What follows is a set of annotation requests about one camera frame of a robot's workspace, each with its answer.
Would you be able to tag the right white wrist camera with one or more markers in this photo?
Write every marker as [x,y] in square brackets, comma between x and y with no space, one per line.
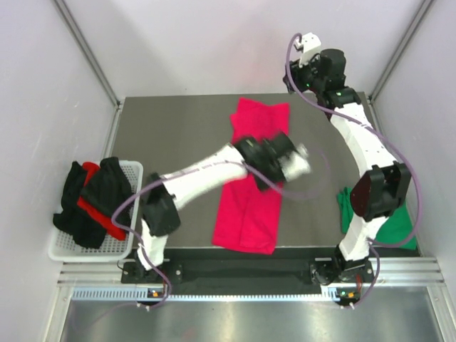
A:
[308,45]

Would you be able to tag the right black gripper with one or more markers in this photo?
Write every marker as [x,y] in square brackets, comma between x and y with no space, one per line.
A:
[296,72]

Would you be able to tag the black t shirt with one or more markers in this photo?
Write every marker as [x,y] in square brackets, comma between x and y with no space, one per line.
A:
[106,191]

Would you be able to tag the grey slotted cable duct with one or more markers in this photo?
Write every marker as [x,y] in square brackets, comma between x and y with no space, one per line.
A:
[147,294]

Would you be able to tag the aluminium front rail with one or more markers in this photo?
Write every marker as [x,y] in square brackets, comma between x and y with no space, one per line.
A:
[389,271]

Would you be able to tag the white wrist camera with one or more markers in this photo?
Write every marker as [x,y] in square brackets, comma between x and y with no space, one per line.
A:
[308,45]
[296,163]

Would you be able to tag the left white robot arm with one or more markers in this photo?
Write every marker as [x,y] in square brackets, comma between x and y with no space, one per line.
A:
[170,193]

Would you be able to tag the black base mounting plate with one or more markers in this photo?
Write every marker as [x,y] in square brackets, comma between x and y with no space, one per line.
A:
[314,265]

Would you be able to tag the right aluminium frame post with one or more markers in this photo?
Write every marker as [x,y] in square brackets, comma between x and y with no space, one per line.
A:
[405,39]

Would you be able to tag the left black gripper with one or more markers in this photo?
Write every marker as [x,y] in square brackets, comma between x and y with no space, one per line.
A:
[278,177]

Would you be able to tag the pink t shirt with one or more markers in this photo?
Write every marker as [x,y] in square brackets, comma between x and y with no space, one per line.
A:
[247,218]

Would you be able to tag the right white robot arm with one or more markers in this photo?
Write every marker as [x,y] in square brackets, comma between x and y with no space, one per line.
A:
[383,181]

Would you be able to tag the aluminium frame post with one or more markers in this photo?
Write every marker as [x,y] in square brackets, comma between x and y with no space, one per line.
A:
[87,52]
[405,39]

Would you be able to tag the white plastic basket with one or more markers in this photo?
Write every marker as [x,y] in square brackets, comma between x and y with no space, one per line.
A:
[63,248]

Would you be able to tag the left aluminium frame post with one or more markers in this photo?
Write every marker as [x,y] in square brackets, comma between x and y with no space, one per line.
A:
[87,52]

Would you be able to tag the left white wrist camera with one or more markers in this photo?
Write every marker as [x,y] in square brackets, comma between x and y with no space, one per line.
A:
[296,163]

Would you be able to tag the green folded t shirt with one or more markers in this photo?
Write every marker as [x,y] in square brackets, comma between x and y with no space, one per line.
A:
[394,230]

